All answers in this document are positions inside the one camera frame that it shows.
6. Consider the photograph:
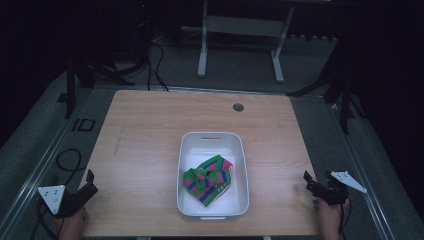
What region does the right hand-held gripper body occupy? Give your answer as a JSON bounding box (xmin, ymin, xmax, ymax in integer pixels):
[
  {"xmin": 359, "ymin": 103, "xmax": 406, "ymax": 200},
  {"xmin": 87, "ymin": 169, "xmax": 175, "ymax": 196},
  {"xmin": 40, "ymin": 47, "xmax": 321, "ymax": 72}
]
[{"xmin": 315, "ymin": 170, "xmax": 368, "ymax": 206}]

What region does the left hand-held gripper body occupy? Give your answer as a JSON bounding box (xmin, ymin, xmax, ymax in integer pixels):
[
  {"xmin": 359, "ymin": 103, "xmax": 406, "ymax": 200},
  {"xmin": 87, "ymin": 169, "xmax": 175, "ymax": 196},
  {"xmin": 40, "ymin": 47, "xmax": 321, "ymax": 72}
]
[{"xmin": 37, "ymin": 184, "xmax": 88, "ymax": 220}]

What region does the black metal stand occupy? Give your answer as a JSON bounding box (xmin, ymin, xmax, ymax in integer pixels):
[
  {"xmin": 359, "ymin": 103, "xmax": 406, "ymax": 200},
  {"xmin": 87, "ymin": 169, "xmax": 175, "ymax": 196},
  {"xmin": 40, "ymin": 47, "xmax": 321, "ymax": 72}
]
[
  {"xmin": 57, "ymin": 29, "xmax": 149, "ymax": 120},
  {"xmin": 285, "ymin": 33, "xmax": 367, "ymax": 136}
]

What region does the person's right hand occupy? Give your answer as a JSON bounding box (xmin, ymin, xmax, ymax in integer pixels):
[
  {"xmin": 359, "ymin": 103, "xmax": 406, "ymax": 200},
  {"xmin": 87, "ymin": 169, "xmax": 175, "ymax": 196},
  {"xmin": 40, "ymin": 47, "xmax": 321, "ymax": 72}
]
[{"xmin": 315, "ymin": 197, "xmax": 351, "ymax": 240}]

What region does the black cable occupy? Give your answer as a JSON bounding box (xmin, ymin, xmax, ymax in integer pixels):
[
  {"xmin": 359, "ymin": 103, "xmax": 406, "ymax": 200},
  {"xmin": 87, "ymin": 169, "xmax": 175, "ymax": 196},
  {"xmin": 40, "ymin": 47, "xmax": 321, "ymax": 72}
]
[
  {"xmin": 338, "ymin": 202, "xmax": 352, "ymax": 240},
  {"xmin": 145, "ymin": 41, "xmax": 170, "ymax": 92},
  {"xmin": 54, "ymin": 147, "xmax": 84, "ymax": 188},
  {"xmin": 30, "ymin": 196, "xmax": 66, "ymax": 240}
]

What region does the white plastic bin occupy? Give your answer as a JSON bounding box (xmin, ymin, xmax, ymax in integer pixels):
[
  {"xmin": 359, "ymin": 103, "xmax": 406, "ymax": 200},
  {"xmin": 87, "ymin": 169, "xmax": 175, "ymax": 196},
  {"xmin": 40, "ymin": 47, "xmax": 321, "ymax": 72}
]
[{"xmin": 176, "ymin": 131, "xmax": 251, "ymax": 221}]

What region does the person's left hand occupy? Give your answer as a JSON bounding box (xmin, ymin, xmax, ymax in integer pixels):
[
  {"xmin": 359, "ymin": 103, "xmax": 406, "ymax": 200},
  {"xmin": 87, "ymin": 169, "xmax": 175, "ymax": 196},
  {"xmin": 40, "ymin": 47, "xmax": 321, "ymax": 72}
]
[{"xmin": 55, "ymin": 206, "xmax": 88, "ymax": 240}]

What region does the metal floor rail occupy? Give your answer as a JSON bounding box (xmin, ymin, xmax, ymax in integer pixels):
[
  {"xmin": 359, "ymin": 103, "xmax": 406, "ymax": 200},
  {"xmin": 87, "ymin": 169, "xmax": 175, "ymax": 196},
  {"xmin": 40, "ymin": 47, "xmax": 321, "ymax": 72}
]
[
  {"xmin": 0, "ymin": 88, "xmax": 98, "ymax": 240},
  {"xmin": 324, "ymin": 99, "xmax": 398, "ymax": 240}
]

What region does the white metal table frame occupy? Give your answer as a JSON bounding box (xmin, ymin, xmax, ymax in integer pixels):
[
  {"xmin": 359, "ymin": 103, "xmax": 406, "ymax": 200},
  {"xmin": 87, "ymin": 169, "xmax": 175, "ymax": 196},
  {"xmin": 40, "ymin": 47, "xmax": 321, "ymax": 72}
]
[{"xmin": 181, "ymin": 0, "xmax": 296, "ymax": 84}]

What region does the green pink blue striped cloth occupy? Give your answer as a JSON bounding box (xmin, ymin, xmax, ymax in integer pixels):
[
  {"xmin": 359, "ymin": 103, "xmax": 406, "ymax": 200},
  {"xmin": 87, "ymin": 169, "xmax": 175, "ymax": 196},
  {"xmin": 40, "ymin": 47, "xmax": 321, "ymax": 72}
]
[{"xmin": 182, "ymin": 154, "xmax": 234, "ymax": 208}]

